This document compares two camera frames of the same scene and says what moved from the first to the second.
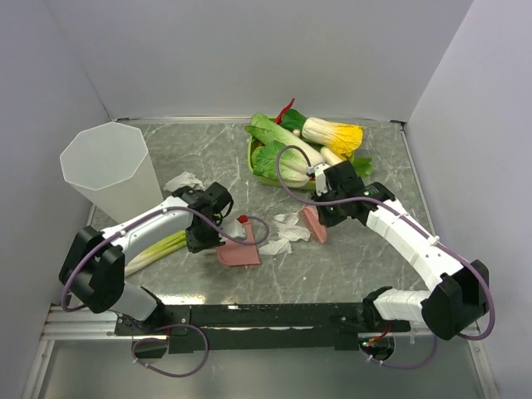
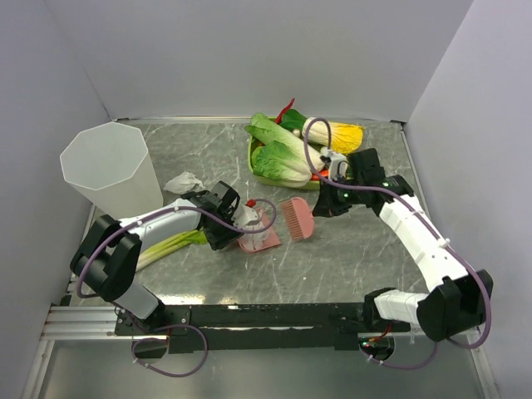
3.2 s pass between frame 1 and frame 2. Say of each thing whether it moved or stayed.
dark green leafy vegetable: stayed
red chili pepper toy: stayed
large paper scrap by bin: stayed
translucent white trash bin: stayed
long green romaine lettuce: stayed
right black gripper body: moved
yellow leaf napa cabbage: stayed
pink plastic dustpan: moved
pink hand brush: moved
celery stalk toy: stayed
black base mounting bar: stayed
